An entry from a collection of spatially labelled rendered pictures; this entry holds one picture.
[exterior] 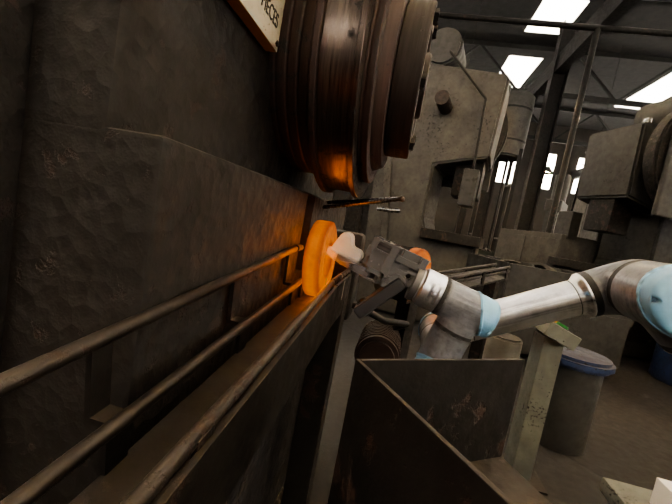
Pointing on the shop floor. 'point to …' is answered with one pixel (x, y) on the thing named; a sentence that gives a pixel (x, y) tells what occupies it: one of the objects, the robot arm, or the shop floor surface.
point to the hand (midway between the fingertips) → (323, 249)
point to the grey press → (627, 201)
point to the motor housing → (378, 342)
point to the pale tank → (517, 109)
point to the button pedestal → (536, 398)
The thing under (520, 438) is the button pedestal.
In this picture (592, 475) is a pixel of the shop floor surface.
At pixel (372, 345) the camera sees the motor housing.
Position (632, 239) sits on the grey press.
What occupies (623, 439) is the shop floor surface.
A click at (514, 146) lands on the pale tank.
